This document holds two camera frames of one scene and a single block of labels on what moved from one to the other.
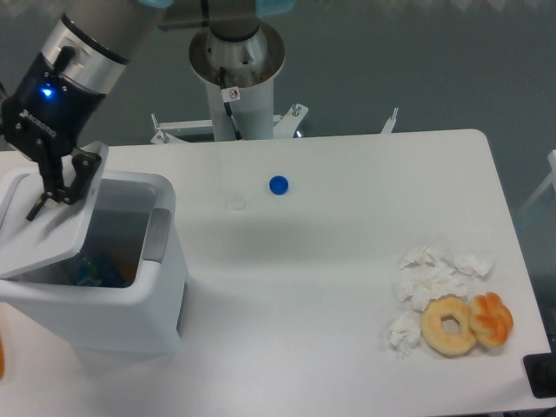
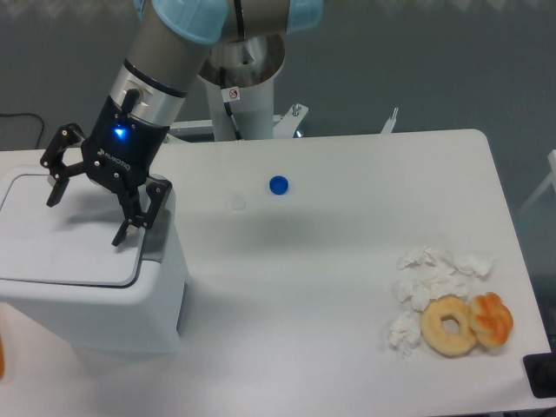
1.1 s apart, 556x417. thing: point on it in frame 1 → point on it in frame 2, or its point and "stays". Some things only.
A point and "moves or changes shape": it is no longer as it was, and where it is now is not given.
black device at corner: (540, 370) stays
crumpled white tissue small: (405, 333) stays
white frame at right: (550, 180) stays
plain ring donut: (438, 340) stays
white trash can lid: (55, 232) moves or changes shape
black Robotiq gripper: (44, 115) → (118, 151)
